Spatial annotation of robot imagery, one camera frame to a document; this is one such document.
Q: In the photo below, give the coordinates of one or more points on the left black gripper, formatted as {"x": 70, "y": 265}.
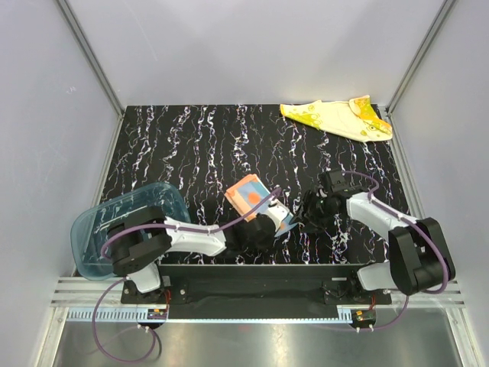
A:
{"x": 263, "y": 246}

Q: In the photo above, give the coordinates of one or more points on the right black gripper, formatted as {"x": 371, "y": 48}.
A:
{"x": 315, "y": 224}

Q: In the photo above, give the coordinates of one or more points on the orange polka dot towel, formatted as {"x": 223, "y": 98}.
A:
{"x": 248, "y": 194}

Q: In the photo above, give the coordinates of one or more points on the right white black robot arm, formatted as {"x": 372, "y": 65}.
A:
{"x": 418, "y": 256}

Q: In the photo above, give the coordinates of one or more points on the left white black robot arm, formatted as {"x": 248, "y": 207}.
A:
{"x": 136, "y": 242}

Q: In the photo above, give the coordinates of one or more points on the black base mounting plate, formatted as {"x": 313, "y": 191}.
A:
{"x": 188, "y": 284}

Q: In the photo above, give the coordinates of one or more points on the black marbled table mat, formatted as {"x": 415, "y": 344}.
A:
{"x": 203, "y": 150}

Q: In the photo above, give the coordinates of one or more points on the right orange connector box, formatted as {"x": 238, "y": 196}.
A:
{"x": 365, "y": 317}

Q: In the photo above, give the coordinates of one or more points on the yellow cream towel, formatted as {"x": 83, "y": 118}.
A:
{"x": 354, "y": 119}

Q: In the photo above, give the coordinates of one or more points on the left small connector box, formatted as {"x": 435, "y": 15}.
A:
{"x": 157, "y": 314}

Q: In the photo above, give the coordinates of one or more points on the blue transparent plastic bin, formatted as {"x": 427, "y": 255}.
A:
{"x": 89, "y": 232}

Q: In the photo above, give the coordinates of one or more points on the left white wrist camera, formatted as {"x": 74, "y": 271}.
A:
{"x": 277, "y": 212}

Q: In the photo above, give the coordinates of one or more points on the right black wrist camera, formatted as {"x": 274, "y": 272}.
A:
{"x": 333, "y": 182}

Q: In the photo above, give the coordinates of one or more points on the aluminium front rail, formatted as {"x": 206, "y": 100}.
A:
{"x": 102, "y": 300}

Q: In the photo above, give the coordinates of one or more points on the right aluminium frame post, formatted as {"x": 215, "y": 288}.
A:
{"x": 428, "y": 40}

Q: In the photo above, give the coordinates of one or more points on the aluminium frame post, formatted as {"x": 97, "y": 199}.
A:
{"x": 428, "y": 40}
{"x": 84, "y": 45}

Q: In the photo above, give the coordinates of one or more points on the left aluminium frame post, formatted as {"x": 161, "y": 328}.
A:
{"x": 84, "y": 45}

